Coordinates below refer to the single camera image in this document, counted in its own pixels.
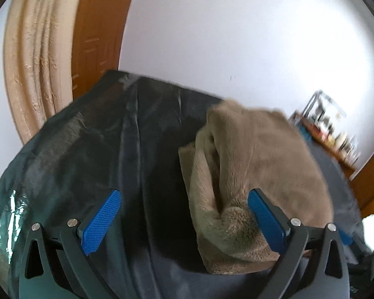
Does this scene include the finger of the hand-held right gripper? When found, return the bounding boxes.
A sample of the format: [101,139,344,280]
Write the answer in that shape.
[338,227,353,246]

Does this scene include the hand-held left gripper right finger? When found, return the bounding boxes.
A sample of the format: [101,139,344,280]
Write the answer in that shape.
[248,188,351,299]

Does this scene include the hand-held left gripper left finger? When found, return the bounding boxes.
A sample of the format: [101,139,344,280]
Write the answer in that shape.
[19,188,123,299]

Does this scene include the brown fleece garment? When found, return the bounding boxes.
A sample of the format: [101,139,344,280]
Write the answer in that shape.
[178,99,336,275]

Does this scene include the wooden door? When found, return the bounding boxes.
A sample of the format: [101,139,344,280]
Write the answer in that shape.
[348,139,374,219]
[71,0,140,102]

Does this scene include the bed with dark sheet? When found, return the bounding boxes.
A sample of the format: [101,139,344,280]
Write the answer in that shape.
[0,69,373,299]

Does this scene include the wooden desk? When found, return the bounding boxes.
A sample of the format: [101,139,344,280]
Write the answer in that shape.
[287,111,356,171]

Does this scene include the red box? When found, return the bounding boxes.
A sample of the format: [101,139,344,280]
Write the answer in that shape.
[310,124,328,137]

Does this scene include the black metal stand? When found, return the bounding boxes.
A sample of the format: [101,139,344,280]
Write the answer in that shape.
[302,89,347,123]

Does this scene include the beige curtain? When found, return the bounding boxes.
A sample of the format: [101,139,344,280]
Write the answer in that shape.
[2,0,85,145]

